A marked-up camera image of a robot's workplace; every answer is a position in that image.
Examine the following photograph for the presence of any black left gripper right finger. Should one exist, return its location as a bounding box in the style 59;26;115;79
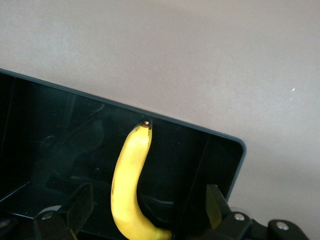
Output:
199;184;311;240

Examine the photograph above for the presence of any black rectangular plastic box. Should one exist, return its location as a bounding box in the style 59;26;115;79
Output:
0;67;247;240

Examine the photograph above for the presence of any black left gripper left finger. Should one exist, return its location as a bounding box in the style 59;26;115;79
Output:
0;183;95;240

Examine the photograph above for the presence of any yellow banana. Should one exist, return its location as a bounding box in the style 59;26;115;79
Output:
110;120;173;240

